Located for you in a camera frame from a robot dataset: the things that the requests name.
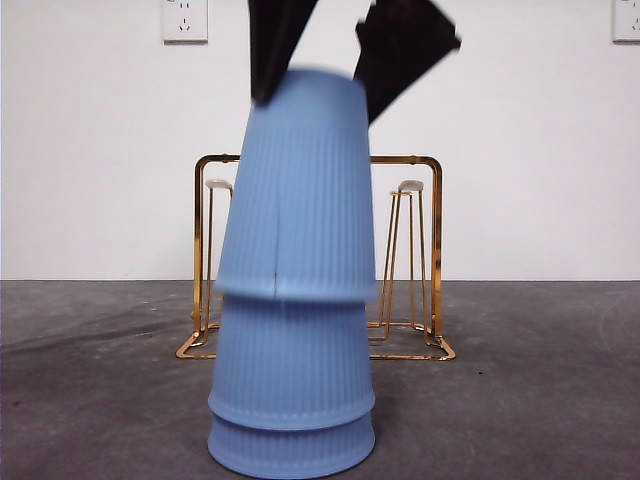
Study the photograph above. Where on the blue ribbed plastic cup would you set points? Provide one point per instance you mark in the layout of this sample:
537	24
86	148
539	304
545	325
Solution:
292	360
295	450

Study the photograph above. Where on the cracked blue ribbed cup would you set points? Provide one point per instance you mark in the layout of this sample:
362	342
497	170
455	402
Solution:
300	200

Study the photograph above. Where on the white wall socket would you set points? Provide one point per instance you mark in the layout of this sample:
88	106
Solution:
627	20
184	20

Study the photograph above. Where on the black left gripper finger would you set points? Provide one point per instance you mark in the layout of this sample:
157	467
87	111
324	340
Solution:
272	40
400	45

